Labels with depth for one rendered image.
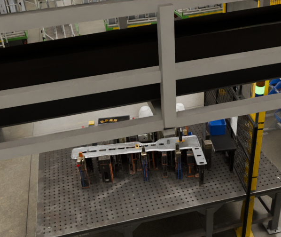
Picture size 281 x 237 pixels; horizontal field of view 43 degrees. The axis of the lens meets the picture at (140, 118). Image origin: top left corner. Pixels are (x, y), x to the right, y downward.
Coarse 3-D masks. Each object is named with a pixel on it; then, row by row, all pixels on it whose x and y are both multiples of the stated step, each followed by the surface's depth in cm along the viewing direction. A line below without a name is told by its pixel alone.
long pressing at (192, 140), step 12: (108, 144) 396; (120, 144) 394; (132, 144) 393; (144, 144) 391; (156, 144) 389; (168, 144) 388; (180, 144) 386; (192, 144) 385; (72, 156) 383; (96, 156) 380
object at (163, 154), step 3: (162, 153) 377; (165, 153) 376; (162, 156) 373; (165, 156) 373; (162, 159) 377; (165, 159) 375; (162, 162) 379; (165, 162) 377; (165, 165) 380; (165, 168) 384; (165, 171) 385; (162, 174) 392; (165, 174) 386; (165, 177) 388; (168, 177) 387
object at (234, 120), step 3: (234, 117) 364; (237, 117) 354; (234, 120) 365; (237, 120) 355; (234, 123) 366; (231, 126) 380; (234, 126) 368; (234, 129) 369; (234, 132) 370; (237, 135) 365
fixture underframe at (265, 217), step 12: (276, 192) 372; (216, 204) 361; (264, 204) 410; (276, 204) 382; (168, 216) 355; (204, 216) 374; (264, 216) 392; (276, 216) 392; (108, 228) 345; (120, 228) 352; (132, 228) 356; (204, 228) 382; (216, 228) 384; (228, 228) 387; (276, 228) 402
